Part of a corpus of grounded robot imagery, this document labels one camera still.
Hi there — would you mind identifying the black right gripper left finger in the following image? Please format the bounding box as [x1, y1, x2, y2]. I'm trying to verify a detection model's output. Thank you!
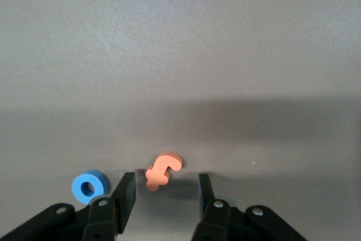
[0, 172, 137, 241]

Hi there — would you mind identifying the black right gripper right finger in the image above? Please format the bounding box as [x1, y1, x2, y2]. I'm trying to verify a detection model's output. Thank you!
[191, 173, 308, 241]

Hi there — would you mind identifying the orange foam letter f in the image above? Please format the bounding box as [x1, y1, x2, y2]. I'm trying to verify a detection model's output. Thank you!
[145, 152, 183, 192]

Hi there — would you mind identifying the blue foam letter o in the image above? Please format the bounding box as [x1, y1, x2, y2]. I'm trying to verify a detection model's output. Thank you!
[71, 169, 109, 205]

